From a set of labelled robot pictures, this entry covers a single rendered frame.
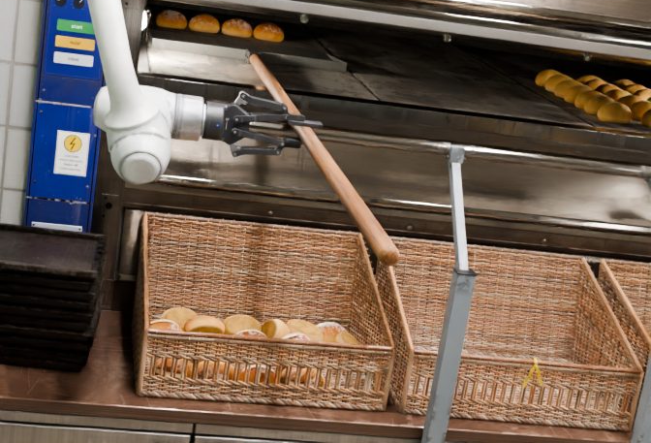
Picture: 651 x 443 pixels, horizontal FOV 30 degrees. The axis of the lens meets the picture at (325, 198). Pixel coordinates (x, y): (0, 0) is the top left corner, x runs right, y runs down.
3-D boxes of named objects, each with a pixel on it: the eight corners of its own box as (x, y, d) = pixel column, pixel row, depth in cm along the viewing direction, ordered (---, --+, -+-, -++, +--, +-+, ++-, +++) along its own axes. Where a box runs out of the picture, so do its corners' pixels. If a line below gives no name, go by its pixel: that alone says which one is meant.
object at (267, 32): (253, 39, 385) (256, 21, 384) (251, 36, 391) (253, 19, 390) (284, 43, 387) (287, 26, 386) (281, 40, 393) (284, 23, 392)
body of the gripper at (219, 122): (204, 95, 243) (250, 101, 245) (199, 136, 245) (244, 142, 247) (206, 102, 236) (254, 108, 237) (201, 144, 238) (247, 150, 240)
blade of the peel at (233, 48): (346, 72, 345) (347, 62, 344) (151, 47, 334) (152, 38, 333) (325, 52, 379) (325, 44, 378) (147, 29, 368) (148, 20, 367)
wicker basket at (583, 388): (359, 333, 315) (377, 232, 308) (565, 352, 325) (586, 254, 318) (396, 416, 268) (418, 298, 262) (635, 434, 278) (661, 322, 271)
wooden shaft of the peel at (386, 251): (399, 269, 169) (403, 249, 168) (378, 268, 168) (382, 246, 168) (259, 65, 331) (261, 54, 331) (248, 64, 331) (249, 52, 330)
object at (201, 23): (189, 31, 381) (191, 14, 380) (186, 27, 387) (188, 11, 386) (220, 35, 383) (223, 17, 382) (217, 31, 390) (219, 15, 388)
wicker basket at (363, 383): (127, 315, 303) (139, 208, 296) (347, 332, 314) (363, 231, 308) (133, 397, 257) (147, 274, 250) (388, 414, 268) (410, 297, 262)
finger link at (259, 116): (232, 119, 243) (232, 112, 243) (287, 116, 245) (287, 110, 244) (233, 123, 239) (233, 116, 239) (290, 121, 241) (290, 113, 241)
